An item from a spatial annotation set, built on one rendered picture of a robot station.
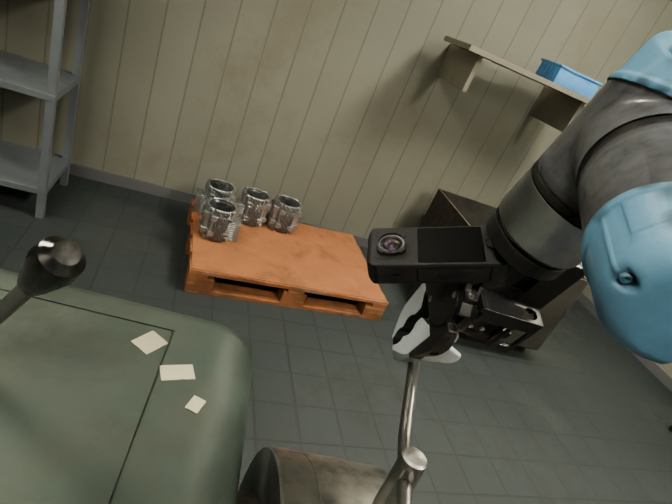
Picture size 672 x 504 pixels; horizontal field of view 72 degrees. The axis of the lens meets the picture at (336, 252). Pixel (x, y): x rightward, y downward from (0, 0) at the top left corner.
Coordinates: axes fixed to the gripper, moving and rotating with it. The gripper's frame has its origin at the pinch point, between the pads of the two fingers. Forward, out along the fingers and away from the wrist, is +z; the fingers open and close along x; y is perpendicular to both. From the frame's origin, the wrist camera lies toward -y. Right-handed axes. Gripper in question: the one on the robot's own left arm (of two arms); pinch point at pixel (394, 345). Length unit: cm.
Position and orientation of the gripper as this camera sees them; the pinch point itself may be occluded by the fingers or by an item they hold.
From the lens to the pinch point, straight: 51.5
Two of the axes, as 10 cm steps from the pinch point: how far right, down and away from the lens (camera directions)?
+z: -3.7, 6.1, 7.0
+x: 0.6, -7.4, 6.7
